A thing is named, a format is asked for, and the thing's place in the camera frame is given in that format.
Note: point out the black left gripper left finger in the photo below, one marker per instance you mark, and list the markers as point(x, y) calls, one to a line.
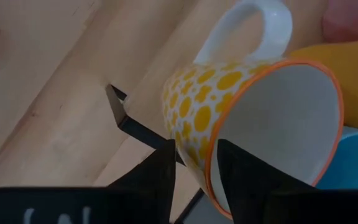
point(73, 205)

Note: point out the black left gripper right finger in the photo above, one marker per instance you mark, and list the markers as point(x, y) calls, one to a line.
point(291, 208)

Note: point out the pink mug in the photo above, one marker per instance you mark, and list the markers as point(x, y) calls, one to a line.
point(350, 18)

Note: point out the plain blue mug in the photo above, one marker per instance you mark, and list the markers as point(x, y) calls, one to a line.
point(353, 161)

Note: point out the yellow dotted white mug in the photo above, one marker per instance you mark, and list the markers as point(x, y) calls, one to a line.
point(275, 124)

